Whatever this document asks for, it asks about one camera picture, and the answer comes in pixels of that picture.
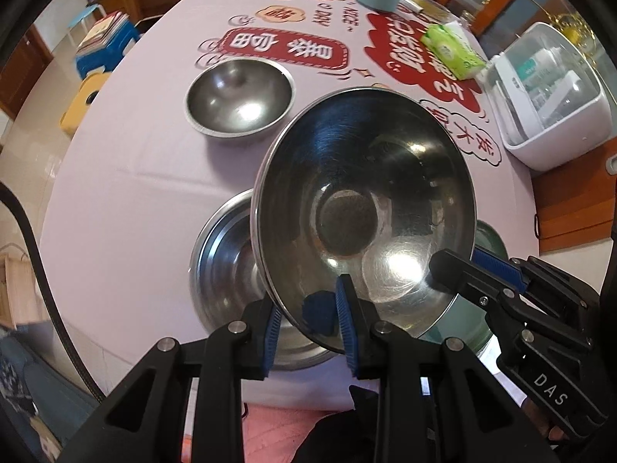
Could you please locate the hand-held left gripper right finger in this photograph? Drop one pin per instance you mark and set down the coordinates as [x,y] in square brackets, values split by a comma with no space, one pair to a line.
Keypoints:
[347,328]

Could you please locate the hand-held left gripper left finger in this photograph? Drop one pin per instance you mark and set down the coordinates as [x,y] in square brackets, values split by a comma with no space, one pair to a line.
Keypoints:
[270,342]

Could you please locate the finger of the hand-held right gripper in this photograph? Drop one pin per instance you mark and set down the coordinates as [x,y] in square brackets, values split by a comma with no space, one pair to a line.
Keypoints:
[501,265]
[462,275]

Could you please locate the green plate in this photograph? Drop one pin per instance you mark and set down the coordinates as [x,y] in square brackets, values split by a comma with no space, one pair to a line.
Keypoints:
[489,241]

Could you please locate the large steel bowl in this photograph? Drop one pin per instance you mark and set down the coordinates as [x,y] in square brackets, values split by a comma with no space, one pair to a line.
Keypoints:
[226,270]

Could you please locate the pink steel bowl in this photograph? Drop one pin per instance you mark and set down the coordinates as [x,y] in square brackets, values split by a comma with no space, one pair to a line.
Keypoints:
[347,178]

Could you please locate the dark trousers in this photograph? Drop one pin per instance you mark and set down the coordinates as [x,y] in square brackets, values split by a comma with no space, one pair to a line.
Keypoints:
[332,439]

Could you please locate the white bottle sterilizer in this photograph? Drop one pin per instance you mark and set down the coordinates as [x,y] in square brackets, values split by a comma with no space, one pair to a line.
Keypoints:
[554,144]

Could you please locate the pink printed tablecloth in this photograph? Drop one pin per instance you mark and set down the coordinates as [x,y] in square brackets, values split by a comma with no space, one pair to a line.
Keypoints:
[144,193]

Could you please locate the green tissue pack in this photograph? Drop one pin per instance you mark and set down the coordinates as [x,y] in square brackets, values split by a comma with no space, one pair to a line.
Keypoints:
[448,48]

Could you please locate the blue patterned cloth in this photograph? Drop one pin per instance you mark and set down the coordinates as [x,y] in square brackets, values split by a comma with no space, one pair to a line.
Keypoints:
[38,386]

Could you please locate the gold ornament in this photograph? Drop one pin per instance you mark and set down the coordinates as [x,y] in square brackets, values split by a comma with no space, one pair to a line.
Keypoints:
[576,33]

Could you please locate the small steel bowl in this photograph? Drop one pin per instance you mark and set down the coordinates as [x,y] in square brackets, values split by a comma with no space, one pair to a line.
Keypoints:
[236,96]

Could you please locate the foil roll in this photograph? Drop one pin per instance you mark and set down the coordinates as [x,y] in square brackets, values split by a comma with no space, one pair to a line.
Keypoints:
[412,8]

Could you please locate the yellow stool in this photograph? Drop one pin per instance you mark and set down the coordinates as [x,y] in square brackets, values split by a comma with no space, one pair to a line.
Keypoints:
[79,106]

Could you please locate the blue plastic stool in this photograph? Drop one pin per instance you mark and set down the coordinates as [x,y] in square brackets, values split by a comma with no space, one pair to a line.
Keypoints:
[106,55]

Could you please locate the stack of books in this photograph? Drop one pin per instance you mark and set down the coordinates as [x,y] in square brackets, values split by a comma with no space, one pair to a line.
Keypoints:
[103,31]

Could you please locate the brown wooden door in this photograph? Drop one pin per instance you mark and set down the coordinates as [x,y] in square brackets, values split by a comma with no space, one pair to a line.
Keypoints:
[24,72]

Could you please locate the white stool with blue seat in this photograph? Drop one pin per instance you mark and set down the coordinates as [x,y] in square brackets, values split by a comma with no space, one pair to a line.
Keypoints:
[84,14]

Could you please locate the wooden sliding door frame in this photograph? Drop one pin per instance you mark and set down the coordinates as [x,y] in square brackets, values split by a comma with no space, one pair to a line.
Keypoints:
[578,193]

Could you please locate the light wooden frame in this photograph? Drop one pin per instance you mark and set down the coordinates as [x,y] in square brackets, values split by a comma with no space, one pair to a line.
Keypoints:
[24,289]

